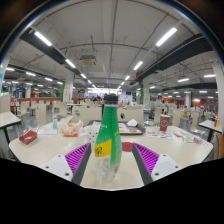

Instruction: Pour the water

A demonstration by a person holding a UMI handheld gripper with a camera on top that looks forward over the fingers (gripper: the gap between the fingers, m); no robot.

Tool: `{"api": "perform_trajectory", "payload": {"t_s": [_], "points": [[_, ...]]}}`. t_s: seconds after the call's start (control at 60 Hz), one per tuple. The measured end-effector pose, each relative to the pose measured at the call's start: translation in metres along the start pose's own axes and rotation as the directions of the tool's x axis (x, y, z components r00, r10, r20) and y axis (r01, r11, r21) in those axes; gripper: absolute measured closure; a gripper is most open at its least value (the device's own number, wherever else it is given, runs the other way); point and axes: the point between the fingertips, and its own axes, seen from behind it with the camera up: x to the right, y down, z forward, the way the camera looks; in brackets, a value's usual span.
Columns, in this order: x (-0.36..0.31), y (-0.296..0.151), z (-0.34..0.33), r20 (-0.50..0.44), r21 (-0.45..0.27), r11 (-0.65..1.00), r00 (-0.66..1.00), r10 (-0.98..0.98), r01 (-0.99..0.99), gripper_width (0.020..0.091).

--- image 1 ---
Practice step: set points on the ceiling light strips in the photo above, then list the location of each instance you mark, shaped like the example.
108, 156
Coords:
42, 38

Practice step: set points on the white polka dot mug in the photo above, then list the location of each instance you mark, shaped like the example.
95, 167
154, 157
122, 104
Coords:
90, 133

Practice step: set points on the green drink bottle yellow label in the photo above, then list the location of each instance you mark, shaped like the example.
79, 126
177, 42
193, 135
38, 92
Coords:
108, 133

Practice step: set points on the printed leaflet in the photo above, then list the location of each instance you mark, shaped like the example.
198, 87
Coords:
160, 134

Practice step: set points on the white square canteen table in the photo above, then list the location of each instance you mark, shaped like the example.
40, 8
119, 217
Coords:
6, 119

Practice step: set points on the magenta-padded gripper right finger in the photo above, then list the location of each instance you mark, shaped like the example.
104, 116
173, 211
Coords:
146, 158

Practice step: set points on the printed paper tray liner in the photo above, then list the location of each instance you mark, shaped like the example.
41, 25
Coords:
128, 128

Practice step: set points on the flat round red coaster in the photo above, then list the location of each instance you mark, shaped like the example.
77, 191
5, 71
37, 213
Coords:
127, 146

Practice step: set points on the red paper cup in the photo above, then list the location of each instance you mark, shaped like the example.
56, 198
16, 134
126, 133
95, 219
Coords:
164, 122

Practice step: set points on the white paper napkin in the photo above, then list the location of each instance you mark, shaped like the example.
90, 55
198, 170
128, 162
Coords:
132, 122

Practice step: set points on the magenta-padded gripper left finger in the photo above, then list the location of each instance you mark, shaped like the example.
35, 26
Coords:
77, 158

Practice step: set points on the beige canteen chairs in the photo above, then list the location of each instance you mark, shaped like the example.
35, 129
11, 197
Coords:
41, 113

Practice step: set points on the ceiling air conditioner unit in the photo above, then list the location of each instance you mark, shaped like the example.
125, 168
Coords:
87, 60

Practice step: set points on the red tissue packet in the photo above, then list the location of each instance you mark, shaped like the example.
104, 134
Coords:
28, 136

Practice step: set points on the crumpled food wrapper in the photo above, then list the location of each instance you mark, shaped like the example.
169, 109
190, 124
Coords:
70, 126

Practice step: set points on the white paper sheet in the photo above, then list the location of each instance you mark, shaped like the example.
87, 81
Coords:
47, 131

